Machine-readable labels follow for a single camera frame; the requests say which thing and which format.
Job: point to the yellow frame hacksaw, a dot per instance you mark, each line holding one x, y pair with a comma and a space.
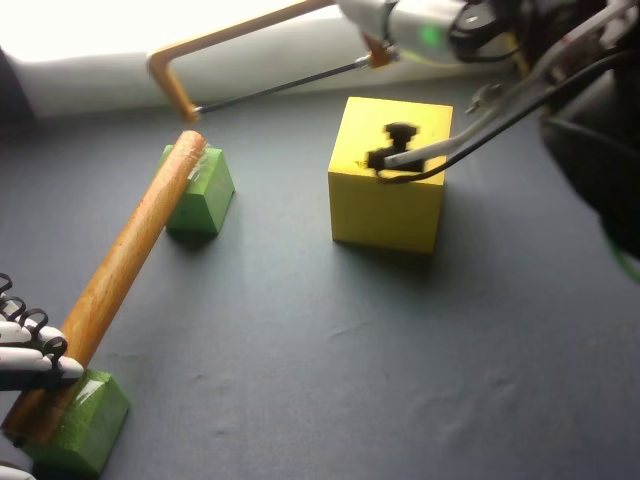
172, 85

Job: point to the round wooden rod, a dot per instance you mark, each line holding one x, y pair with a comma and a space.
130, 240

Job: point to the yellow wooden cube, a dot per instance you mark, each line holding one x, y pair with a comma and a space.
385, 215

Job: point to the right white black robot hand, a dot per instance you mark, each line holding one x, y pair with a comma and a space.
410, 25

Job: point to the green wedge block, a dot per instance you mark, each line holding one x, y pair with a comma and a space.
205, 200
85, 430

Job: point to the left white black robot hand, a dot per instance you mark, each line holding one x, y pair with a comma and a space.
25, 345

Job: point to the grey table cloth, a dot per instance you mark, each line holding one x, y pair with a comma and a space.
320, 375

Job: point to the white backdrop sheet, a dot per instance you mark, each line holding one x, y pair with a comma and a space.
100, 65

